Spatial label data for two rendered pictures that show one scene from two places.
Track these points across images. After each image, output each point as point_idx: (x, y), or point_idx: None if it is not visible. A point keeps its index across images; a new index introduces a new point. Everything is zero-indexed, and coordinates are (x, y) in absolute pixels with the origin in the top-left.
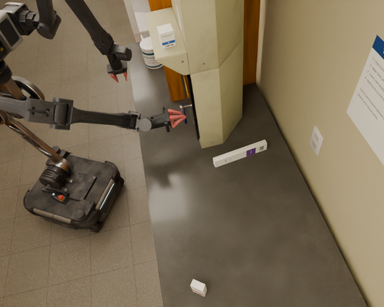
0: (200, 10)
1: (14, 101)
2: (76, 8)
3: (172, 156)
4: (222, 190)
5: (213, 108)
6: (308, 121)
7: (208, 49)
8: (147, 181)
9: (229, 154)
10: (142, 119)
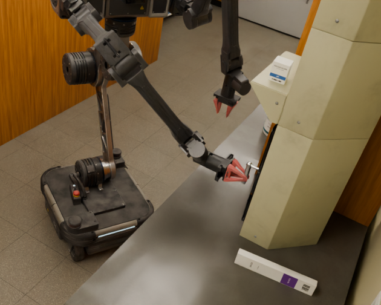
0: (326, 56)
1: (101, 29)
2: (225, 6)
3: (201, 216)
4: (216, 289)
5: (280, 189)
6: (380, 285)
7: (312, 108)
8: (153, 216)
9: (260, 260)
10: (199, 141)
